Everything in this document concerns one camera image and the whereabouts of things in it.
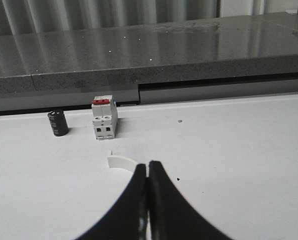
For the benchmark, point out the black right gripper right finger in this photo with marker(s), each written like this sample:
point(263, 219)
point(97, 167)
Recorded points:
point(171, 215)

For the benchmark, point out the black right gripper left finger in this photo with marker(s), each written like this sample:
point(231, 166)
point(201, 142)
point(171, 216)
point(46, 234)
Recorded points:
point(128, 217)

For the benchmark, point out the white half pipe clamp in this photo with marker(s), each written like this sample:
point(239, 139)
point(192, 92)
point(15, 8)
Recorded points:
point(121, 162)

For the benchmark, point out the black cylindrical capacitor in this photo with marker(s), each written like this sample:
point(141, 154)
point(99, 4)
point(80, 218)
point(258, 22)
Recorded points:
point(58, 122)

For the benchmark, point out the grey stone countertop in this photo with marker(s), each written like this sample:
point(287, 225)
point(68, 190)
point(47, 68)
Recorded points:
point(68, 68)

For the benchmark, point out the white circuit breaker red switch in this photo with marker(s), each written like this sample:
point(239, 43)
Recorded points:
point(105, 117)

